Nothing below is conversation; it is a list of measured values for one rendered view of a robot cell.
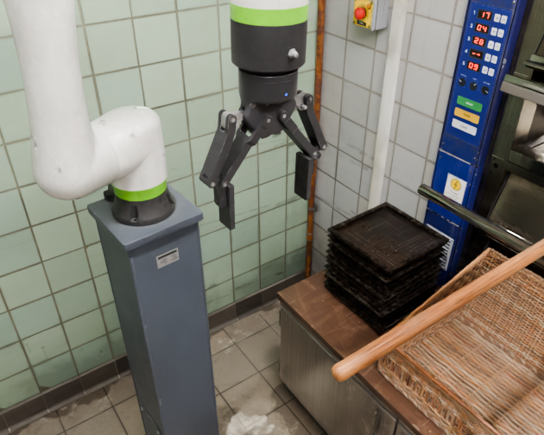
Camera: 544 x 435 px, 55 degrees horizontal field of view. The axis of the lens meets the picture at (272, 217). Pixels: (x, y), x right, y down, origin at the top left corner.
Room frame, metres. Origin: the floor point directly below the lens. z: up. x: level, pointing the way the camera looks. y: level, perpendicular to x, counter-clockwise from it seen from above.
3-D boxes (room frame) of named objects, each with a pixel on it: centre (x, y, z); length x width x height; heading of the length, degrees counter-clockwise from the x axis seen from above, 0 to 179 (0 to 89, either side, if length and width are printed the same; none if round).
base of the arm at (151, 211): (1.09, 0.34, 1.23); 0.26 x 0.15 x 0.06; 39
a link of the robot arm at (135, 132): (1.03, 0.31, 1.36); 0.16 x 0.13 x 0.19; 142
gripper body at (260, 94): (0.64, 0.01, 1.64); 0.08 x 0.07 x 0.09; 127
